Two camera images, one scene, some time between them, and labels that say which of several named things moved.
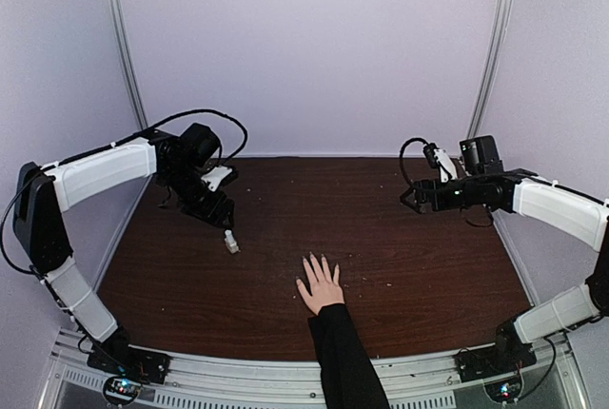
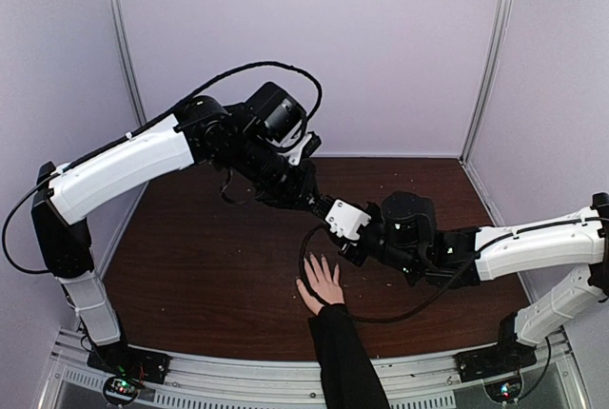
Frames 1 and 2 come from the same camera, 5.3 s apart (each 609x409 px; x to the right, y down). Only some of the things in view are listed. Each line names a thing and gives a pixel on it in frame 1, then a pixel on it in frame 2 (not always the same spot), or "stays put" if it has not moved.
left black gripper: [214, 212] → [299, 196]
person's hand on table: [324, 291] stays put
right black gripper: [434, 194] → [355, 259]
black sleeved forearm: [349, 378] stays put
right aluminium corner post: [505, 11] stays put
